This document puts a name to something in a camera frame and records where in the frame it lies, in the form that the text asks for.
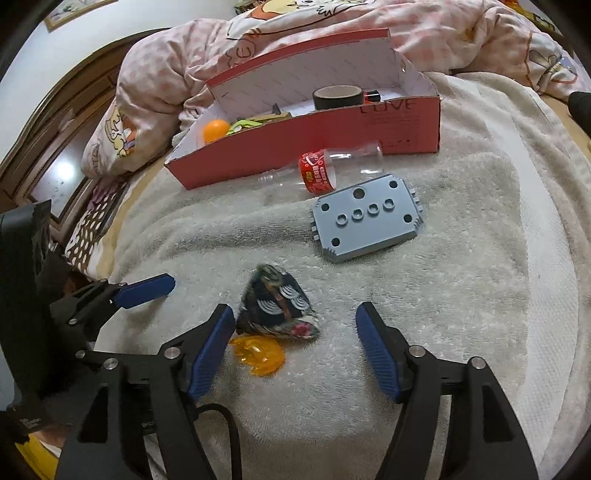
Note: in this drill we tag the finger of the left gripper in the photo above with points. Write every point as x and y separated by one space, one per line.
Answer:
143 290

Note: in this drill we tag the green orange toy cutter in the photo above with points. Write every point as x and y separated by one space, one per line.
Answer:
242 124

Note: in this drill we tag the red cardboard box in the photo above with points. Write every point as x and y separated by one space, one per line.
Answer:
406 121

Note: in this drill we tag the clear bottle red label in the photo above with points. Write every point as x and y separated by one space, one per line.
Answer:
321 172

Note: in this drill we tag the grey plastic base plate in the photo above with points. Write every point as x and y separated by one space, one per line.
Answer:
365 218

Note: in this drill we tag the black tape roll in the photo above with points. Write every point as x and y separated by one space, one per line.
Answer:
338 96

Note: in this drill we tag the dark grey bracket piece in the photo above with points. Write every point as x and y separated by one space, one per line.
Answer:
278 113

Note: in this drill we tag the dark patterned pouch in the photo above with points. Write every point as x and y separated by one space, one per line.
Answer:
274 305

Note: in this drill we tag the wooden headboard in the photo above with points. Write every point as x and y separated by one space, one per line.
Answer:
44 163

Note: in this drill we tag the framed wall picture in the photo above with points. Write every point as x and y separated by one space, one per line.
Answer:
69 10

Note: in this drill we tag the orange translucent plastic piece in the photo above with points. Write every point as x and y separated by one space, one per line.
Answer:
262 354

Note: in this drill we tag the orange ball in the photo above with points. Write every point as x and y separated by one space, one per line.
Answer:
215 130

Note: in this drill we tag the white fluffy towel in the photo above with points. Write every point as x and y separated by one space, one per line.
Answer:
500 269

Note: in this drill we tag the polka dot pillow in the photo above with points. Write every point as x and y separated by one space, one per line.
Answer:
82 249

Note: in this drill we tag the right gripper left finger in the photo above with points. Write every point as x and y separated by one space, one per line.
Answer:
130 396

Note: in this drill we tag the red marker pen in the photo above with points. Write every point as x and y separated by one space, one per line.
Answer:
371 96

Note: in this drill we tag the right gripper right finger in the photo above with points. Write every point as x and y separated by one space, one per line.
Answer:
485 439

